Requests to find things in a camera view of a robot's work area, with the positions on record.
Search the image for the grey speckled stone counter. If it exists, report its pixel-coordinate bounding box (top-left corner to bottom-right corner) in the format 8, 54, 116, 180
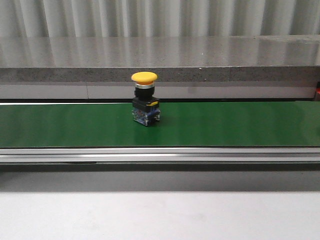
0, 35, 320, 101

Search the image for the green conveyor belt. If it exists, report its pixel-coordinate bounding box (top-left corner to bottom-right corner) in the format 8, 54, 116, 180
0, 101, 320, 148

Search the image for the white pleated curtain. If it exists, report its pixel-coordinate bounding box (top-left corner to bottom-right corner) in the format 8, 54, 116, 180
0, 0, 320, 37

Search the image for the aluminium conveyor frame rail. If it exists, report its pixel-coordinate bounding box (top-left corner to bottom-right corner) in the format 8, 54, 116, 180
0, 146, 320, 165

